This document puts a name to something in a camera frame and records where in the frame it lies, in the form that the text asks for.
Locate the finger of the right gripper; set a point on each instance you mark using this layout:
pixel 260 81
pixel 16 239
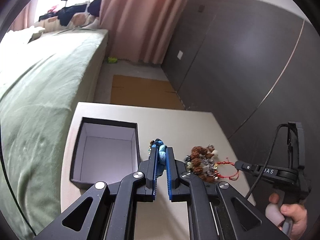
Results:
pixel 252 169

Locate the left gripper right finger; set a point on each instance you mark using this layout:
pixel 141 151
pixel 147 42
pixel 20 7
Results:
pixel 177 191

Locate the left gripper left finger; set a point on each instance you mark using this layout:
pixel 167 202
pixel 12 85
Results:
pixel 147 192

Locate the black jewelry box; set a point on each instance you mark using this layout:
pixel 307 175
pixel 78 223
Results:
pixel 104 150

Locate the person's right hand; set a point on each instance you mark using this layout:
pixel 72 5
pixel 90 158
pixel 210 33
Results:
pixel 296 212

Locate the brown cardboard sheet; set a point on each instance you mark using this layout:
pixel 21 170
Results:
pixel 141 92

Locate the green object on floor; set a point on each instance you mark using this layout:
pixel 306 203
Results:
pixel 112 60

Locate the green bed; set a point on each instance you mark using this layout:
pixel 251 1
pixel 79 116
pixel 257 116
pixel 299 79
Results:
pixel 41 84

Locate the pink curtain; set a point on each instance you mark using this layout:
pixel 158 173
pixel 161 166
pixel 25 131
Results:
pixel 140 30

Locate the pile of clothes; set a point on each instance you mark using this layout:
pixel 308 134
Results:
pixel 80 15

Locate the white wall socket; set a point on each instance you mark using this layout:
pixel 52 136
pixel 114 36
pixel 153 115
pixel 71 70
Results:
pixel 180 54

